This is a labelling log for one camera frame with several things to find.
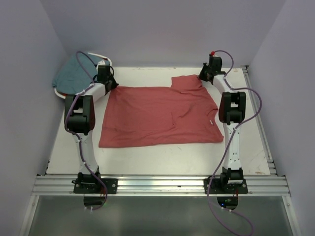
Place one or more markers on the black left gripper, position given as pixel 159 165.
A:
pixel 114 84

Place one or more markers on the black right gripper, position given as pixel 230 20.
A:
pixel 201 75

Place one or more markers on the salmon pink t shirt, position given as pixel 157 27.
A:
pixel 146 116

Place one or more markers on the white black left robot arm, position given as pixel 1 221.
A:
pixel 79 121

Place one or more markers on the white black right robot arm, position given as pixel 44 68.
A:
pixel 231 114

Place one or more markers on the teal t shirt in basket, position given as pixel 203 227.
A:
pixel 73 76

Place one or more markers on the white perforated laundry basket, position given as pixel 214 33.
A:
pixel 61 93

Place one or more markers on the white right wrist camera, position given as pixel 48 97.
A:
pixel 214 60

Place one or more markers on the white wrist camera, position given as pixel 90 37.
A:
pixel 214 60
pixel 103 62

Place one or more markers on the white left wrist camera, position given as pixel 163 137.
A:
pixel 103 62

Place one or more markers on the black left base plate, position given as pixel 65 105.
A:
pixel 108 185

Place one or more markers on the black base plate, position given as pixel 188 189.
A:
pixel 217 187
pixel 108 185

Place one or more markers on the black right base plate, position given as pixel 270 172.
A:
pixel 217 187

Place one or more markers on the aluminium mounting rail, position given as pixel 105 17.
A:
pixel 158 185

